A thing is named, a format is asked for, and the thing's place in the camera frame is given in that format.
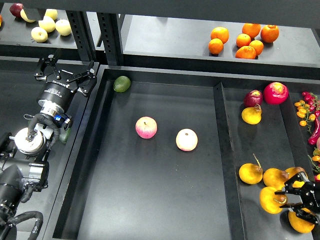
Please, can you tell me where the yellow pear with long stem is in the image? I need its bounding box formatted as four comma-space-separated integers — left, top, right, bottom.
238, 153, 263, 185

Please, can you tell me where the pale yellow pear top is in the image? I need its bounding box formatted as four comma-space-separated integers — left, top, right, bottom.
44, 8, 58, 21

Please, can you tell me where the red chili pepper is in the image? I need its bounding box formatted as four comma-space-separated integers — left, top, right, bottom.
307, 117, 320, 146

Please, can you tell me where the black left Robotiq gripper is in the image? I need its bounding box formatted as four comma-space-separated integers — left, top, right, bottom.
33, 48, 97, 113

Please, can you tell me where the cherry tomato and pepper bunch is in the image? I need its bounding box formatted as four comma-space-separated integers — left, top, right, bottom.
294, 91, 320, 127

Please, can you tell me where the orange far left top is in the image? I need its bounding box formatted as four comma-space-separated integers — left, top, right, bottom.
210, 26, 230, 44

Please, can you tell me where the pale yellow pear under label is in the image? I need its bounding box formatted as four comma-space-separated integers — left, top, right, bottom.
20, 9, 36, 23

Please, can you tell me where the black left tray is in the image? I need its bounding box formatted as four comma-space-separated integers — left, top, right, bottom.
0, 60, 101, 240

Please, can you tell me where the pale yellow pear middle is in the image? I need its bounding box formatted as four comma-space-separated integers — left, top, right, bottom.
38, 16, 56, 33

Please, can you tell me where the black perforated rack post left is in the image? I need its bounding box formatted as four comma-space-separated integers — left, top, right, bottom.
65, 10, 97, 62

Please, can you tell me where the dark green avocado by wall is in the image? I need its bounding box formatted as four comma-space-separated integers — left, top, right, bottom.
59, 128, 71, 144

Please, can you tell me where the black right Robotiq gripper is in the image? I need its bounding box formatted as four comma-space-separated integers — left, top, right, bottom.
274, 171, 320, 225

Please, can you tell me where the small orange centre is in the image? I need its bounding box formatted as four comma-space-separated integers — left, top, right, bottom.
236, 33, 252, 48

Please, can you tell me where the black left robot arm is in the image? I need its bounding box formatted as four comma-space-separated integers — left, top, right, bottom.
0, 49, 97, 240

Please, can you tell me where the black centre tray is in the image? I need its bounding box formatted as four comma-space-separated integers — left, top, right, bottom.
42, 64, 248, 240

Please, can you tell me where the yellow pear middle right tray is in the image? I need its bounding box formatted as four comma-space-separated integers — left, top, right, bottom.
262, 168, 289, 190

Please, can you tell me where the dark red apple right tray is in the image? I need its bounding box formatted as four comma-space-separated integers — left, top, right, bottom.
243, 89, 263, 108

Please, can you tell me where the pink red apple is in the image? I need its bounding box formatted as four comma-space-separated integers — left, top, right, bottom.
135, 116, 158, 139

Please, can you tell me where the orange right of centre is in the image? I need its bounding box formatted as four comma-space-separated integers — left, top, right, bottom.
249, 40, 264, 56

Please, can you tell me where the black perforated rack post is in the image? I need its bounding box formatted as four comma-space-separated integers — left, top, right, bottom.
65, 10, 97, 62
97, 12, 124, 66

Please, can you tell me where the green avocado at tray corner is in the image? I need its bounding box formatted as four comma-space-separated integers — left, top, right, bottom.
113, 75, 131, 93

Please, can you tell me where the pale yellow pear front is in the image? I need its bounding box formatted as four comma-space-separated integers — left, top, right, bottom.
31, 26, 48, 43

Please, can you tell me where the black tray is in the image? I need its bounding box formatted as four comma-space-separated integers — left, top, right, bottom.
213, 77, 320, 240
42, 64, 248, 240
0, 60, 101, 240

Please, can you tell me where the orange far left bottom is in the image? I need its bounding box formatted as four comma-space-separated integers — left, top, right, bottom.
208, 38, 224, 55

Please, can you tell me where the orange top right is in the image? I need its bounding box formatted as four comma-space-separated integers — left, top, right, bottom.
260, 25, 280, 43

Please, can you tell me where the dark red apple on shelf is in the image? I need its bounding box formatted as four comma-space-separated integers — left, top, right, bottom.
9, 3, 23, 18

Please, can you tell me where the orange top centre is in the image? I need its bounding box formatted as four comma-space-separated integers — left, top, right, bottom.
242, 23, 261, 39

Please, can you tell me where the orange front of group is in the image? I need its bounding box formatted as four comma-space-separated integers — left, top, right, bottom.
235, 45, 257, 60

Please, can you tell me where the black right tray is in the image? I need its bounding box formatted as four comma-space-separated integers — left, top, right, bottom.
213, 77, 320, 240

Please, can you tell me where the pale peach apple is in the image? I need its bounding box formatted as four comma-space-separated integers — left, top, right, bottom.
175, 128, 198, 152

